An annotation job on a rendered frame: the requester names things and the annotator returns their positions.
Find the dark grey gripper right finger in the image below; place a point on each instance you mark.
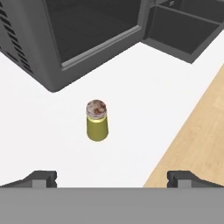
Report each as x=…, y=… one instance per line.
x=182, y=178

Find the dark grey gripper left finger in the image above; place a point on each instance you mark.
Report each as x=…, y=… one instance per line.
x=40, y=178

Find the yellow shaker with brown lid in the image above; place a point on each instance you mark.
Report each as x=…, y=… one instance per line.
x=97, y=122

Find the dark grey microwave oven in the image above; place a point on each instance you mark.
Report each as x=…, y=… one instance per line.
x=73, y=38

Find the dark grey sink basin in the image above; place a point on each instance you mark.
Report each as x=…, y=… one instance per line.
x=186, y=27

